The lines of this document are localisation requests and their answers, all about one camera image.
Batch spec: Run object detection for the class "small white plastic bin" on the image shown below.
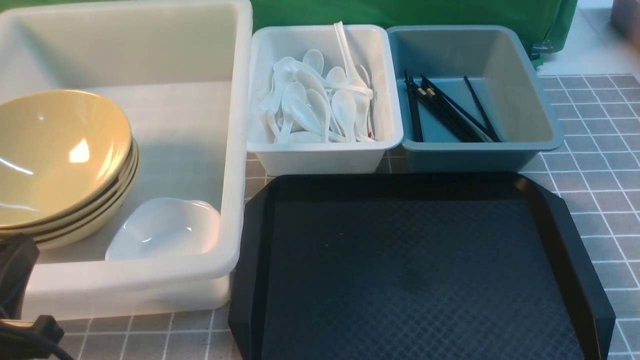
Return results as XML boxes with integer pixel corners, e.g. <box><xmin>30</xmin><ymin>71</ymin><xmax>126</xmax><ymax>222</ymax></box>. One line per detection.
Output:
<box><xmin>245</xmin><ymin>24</ymin><xmax>404</xmax><ymax>176</ymax></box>

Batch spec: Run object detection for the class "white square sauce dish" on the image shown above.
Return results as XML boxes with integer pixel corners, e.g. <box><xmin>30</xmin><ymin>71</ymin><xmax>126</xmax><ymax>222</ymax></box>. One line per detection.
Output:
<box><xmin>105</xmin><ymin>197</ymin><xmax>199</xmax><ymax>261</ymax></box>

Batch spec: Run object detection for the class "tan noodle bowl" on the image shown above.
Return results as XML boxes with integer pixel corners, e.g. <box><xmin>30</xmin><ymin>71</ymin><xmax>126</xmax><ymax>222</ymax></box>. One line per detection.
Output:
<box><xmin>0</xmin><ymin>89</ymin><xmax>133</xmax><ymax>229</ymax></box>

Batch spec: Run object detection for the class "white spoon bin centre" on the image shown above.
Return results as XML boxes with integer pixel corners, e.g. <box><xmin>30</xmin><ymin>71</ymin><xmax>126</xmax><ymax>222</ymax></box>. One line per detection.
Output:
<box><xmin>306</xmin><ymin>89</ymin><xmax>330</xmax><ymax>143</ymax></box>

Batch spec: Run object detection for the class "white ceramic soup spoon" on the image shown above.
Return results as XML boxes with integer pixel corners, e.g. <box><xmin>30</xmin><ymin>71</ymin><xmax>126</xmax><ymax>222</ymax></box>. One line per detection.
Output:
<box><xmin>331</xmin><ymin>89</ymin><xmax>357</xmax><ymax>142</ymax></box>

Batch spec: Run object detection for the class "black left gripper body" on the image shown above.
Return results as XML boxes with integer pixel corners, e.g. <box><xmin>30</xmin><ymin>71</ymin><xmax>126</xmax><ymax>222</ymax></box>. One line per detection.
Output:
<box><xmin>0</xmin><ymin>234</ymin><xmax>66</xmax><ymax>360</ymax></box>

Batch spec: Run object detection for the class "teal plastic bin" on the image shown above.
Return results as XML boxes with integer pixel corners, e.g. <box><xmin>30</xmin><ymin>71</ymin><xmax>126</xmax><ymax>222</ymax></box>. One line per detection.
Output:
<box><xmin>387</xmin><ymin>25</ymin><xmax>563</xmax><ymax>173</ymax></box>

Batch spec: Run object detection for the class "lone black chopstick in bin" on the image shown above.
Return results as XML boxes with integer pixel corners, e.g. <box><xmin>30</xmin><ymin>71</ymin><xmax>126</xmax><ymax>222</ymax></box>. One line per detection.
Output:
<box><xmin>462</xmin><ymin>75</ymin><xmax>502</xmax><ymax>142</ymax></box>

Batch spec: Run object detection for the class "black chopstick gold tip bin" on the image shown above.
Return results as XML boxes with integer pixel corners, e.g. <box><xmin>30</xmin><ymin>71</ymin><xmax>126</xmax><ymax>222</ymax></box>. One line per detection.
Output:
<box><xmin>409</xmin><ymin>82</ymin><xmax>477</xmax><ymax>142</ymax></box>

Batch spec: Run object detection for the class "black serving tray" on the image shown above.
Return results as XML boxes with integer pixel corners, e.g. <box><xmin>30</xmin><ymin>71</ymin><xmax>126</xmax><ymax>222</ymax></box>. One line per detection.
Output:
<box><xmin>228</xmin><ymin>172</ymin><xmax>617</xmax><ymax>360</ymax></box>

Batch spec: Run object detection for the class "top stacked tan bowl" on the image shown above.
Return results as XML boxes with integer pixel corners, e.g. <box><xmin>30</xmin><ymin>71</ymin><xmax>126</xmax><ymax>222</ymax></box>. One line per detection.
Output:
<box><xmin>0</xmin><ymin>139</ymin><xmax>139</xmax><ymax>237</ymax></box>

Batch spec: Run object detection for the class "lower stacked tan bowl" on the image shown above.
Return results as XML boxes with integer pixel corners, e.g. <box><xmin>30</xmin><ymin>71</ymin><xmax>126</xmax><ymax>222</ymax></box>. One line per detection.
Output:
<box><xmin>30</xmin><ymin>155</ymin><xmax>140</xmax><ymax>251</ymax></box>

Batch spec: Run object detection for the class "black chopstick in teal bin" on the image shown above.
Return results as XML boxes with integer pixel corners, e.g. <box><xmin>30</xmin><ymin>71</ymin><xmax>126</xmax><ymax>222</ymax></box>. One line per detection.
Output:
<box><xmin>420</xmin><ymin>75</ymin><xmax>493</xmax><ymax>143</ymax></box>

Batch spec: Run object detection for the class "white dish in tub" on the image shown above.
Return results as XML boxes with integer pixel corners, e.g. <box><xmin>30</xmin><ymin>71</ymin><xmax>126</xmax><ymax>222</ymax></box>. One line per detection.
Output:
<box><xmin>181</xmin><ymin>200</ymin><xmax>221</xmax><ymax>254</ymax></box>

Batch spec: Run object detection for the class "black chopstick gold band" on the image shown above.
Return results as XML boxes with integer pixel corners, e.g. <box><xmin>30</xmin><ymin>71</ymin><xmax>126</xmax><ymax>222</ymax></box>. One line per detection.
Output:
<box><xmin>404</xmin><ymin>70</ymin><xmax>424</xmax><ymax>142</ymax></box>

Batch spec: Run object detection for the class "black cable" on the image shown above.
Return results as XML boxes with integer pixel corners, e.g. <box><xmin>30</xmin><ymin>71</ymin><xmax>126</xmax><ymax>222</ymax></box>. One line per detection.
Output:
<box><xmin>0</xmin><ymin>335</ymin><xmax>76</xmax><ymax>360</ymax></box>

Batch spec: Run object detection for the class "large white plastic tub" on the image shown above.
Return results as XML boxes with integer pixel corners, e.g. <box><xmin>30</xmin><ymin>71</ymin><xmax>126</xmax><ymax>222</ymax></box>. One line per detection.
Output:
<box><xmin>1</xmin><ymin>0</ymin><xmax>253</xmax><ymax>321</ymax></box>

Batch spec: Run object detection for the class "stacked tan bowl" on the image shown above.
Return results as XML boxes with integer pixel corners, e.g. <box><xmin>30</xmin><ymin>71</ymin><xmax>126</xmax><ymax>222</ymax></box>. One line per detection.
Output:
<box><xmin>30</xmin><ymin>155</ymin><xmax>140</xmax><ymax>251</ymax></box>
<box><xmin>0</xmin><ymin>139</ymin><xmax>139</xmax><ymax>237</ymax></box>

